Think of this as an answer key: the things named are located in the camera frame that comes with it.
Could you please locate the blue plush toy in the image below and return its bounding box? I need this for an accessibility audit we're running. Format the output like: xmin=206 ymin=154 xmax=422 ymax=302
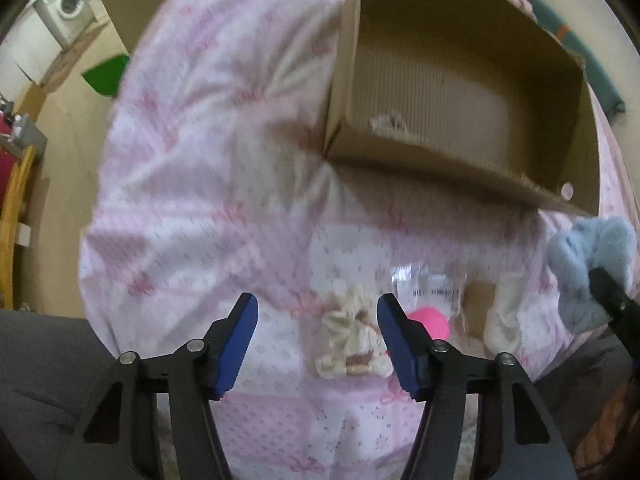
xmin=547 ymin=217 xmax=638 ymax=335

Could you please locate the white sock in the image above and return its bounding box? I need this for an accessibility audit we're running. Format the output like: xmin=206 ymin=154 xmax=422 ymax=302
xmin=483 ymin=273 xmax=526 ymax=354

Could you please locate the cream scrunchie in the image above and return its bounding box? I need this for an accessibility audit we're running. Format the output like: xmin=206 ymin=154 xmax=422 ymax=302
xmin=314 ymin=285 xmax=394 ymax=379

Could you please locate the pink ball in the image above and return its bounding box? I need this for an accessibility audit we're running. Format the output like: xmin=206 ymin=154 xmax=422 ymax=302
xmin=408 ymin=307 xmax=450 ymax=340

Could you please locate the small cardboard piece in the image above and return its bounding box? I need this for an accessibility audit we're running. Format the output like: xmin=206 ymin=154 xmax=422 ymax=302
xmin=462 ymin=281 xmax=496 ymax=339

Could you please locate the clear plastic bag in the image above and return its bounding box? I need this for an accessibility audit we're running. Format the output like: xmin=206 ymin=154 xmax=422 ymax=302
xmin=390 ymin=262 xmax=466 ymax=320

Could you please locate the teal pillow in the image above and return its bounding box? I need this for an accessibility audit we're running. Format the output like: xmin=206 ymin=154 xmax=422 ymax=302
xmin=527 ymin=0 xmax=626 ymax=119

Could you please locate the pink patterned duvet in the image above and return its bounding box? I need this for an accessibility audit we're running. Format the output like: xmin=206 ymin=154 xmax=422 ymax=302
xmin=79 ymin=0 xmax=638 ymax=479

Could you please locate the wooden railing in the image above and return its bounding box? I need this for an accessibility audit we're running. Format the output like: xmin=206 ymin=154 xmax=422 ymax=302
xmin=0 ymin=145 xmax=36 ymax=310

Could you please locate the cardboard box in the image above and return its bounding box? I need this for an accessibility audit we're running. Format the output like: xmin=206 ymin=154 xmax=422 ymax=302
xmin=324 ymin=0 xmax=600 ymax=216

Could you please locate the red suitcase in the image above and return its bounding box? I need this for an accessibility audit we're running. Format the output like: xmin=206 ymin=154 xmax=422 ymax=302
xmin=0 ymin=114 xmax=16 ymax=206

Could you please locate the green object on floor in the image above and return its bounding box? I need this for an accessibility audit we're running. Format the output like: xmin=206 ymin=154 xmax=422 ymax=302
xmin=81 ymin=54 xmax=130 ymax=98

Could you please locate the white washing machine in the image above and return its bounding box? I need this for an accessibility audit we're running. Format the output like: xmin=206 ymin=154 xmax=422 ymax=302
xmin=35 ymin=0 xmax=96 ymax=50

